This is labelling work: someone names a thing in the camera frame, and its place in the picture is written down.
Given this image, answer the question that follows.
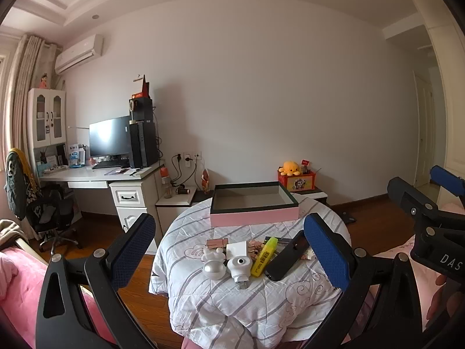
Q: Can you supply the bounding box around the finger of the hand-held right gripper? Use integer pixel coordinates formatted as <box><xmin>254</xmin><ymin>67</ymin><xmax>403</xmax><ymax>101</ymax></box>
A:
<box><xmin>386</xmin><ymin>177</ymin><xmax>441</xmax><ymax>223</ymax></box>
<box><xmin>430</xmin><ymin>165</ymin><xmax>465</xmax><ymax>210</ymax></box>

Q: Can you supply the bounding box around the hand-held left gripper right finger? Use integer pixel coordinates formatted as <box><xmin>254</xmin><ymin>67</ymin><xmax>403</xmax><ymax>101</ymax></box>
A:
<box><xmin>303</xmin><ymin>213</ymin><xmax>433</xmax><ymax>349</ymax></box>

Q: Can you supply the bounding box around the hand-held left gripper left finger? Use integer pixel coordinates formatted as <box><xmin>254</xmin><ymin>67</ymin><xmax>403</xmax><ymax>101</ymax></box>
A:
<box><xmin>35</xmin><ymin>213</ymin><xmax>157</xmax><ymax>349</ymax></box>

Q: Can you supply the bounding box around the black case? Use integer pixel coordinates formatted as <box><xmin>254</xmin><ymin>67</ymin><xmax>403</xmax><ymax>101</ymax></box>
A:
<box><xmin>263</xmin><ymin>230</ymin><xmax>309</xmax><ymax>282</ymax></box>

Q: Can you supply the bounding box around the yellow highlighter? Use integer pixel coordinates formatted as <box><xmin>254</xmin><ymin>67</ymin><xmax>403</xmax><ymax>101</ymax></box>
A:
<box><xmin>251</xmin><ymin>237</ymin><xmax>278</xmax><ymax>277</ymax></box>

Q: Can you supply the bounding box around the pink storage box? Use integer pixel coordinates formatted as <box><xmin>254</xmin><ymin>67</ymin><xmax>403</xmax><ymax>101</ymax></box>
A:
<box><xmin>210</xmin><ymin>182</ymin><xmax>299</xmax><ymax>228</ymax></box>

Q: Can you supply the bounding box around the white animal figurine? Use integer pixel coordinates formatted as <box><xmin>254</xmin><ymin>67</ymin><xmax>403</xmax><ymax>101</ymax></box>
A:
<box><xmin>201</xmin><ymin>248</ymin><xmax>228</xmax><ymax>280</ymax></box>

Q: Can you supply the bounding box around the white round plug-in device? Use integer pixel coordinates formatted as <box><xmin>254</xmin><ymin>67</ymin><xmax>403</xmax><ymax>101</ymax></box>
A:
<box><xmin>227</xmin><ymin>256</ymin><xmax>252</xmax><ymax>291</ymax></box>

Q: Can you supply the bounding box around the white power adapter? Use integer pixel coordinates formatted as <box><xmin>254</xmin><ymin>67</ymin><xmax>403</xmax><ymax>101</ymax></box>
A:
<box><xmin>226</xmin><ymin>242</ymin><xmax>248</xmax><ymax>262</ymax></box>

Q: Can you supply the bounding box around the person's right hand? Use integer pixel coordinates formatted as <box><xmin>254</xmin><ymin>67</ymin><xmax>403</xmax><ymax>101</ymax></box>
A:
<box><xmin>426</xmin><ymin>273</ymin><xmax>460</xmax><ymax>322</ymax></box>

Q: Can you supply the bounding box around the white door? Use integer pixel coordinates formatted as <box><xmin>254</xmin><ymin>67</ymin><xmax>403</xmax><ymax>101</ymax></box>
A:
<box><xmin>414</xmin><ymin>73</ymin><xmax>434</xmax><ymax>190</ymax></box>

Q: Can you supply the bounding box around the pink printed pillow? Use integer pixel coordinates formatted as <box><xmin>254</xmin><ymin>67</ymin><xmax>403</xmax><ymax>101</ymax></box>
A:
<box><xmin>371</xmin><ymin>234</ymin><xmax>416</xmax><ymax>262</ymax></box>

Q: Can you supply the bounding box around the white desk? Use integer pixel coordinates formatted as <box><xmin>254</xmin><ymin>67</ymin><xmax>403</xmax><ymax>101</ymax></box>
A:
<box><xmin>38</xmin><ymin>160</ymin><xmax>164</xmax><ymax>233</ymax></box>

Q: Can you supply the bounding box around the white side table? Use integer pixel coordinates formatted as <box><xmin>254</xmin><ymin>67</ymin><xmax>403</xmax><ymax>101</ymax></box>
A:
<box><xmin>155</xmin><ymin>185</ymin><xmax>198</xmax><ymax>209</ymax></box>

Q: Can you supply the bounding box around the dark-topped low cabinet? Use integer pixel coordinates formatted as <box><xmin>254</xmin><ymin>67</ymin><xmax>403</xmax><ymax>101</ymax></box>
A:
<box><xmin>291</xmin><ymin>187</ymin><xmax>329</xmax><ymax>206</ymax></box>

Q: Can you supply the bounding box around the orange-lid water bottle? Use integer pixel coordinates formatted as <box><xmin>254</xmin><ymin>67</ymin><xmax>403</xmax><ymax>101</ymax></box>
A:
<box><xmin>160</xmin><ymin>166</ymin><xmax>172</xmax><ymax>199</ymax></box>

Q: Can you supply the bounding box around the red printed box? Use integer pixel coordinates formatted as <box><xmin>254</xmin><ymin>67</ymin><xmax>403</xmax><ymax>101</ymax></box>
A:
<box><xmin>278</xmin><ymin>171</ymin><xmax>316</xmax><ymax>191</ymax></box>

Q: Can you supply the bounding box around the black keyboard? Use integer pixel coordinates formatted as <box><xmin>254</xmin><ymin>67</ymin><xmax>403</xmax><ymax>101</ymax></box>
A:
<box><xmin>92</xmin><ymin>160</ymin><xmax>129</xmax><ymax>170</ymax></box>

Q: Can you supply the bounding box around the black office chair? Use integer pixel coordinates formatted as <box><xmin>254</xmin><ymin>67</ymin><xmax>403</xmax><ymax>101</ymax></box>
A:
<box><xmin>5</xmin><ymin>148</ymin><xmax>78</xmax><ymax>251</ymax></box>

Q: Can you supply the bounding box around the yellow octopus plush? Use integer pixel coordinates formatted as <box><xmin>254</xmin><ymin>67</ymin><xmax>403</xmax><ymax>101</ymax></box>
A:
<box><xmin>279</xmin><ymin>161</ymin><xmax>302</xmax><ymax>177</ymax></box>

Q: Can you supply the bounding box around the cream wardrobe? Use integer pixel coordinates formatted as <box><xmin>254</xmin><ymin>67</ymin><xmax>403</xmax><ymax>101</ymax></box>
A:
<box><xmin>400</xmin><ymin>0</ymin><xmax>465</xmax><ymax>175</ymax></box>

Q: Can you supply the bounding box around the black computer tower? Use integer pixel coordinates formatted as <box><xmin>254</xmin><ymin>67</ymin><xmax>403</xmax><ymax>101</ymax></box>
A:
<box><xmin>129</xmin><ymin>121</ymin><xmax>158</xmax><ymax>168</ymax></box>

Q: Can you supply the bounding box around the blue and white box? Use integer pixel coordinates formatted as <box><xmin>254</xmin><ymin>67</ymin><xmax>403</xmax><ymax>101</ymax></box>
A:
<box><xmin>69</xmin><ymin>143</ymin><xmax>86</xmax><ymax>166</ymax></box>

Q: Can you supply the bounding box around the black computer monitor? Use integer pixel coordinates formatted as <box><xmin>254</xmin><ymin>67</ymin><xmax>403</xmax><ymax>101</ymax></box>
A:
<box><xmin>89</xmin><ymin>115</ymin><xmax>132</xmax><ymax>159</ymax></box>

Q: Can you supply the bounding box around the pink blanket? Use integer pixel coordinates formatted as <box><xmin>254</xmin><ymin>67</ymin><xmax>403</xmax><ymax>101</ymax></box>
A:
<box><xmin>0</xmin><ymin>245</ymin><xmax>113</xmax><ymax>349</ymax></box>

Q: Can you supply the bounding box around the beige blanket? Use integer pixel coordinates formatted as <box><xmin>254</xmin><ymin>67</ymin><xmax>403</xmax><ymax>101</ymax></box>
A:
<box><xmin>0</xmin><ymin>220</ymin><xmax>26</xmax><ymax>251</ymax></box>

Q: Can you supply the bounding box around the black printed jacket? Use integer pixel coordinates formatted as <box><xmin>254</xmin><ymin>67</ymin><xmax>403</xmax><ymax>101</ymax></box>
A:
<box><xmin>5</xmin><ymin>148</ymin><xmax>37</xmax><ymax>220</ymax></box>

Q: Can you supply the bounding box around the black speaker box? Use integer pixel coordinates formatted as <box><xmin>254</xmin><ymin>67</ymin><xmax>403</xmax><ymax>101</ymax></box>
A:
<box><xmin>129</xmin><ymin>96</ymin><xmax>154</xmax><ymax>122</ymax></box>

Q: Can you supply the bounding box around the white glass-door cabinet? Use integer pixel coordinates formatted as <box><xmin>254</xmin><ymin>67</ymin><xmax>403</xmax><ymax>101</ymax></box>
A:
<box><xmin>27</xmin><ymin>88</ymin><xmax>68</xmax><ymax>149</ymax></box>

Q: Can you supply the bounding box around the red triangular box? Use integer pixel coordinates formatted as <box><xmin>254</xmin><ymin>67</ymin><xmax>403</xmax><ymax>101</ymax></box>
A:
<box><xmin>131</xmin><ymin>74</ymin><xmax>151</xmax><ymax>99</ymax></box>

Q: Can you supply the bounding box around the beige curtain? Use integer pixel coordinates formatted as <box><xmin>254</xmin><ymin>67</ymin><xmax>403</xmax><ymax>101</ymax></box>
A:
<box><xmin>0</xmin><ymin>34</ymin><xmax>59</xmax><ymax>222</ymax></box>

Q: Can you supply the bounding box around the white air conditioner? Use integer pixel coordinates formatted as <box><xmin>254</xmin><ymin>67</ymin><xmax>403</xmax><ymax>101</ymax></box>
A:
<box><xmin>54</xmin><ymin>34</ymin><xmax>104</xmax><ymax>74</ymax></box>

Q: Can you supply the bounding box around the black power cable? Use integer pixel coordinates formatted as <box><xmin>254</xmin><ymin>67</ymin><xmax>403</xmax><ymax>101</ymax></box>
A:
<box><xmin>170</xmin><ymin>154</ymin><xmax>183</xmax><ymax>185</ymax></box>

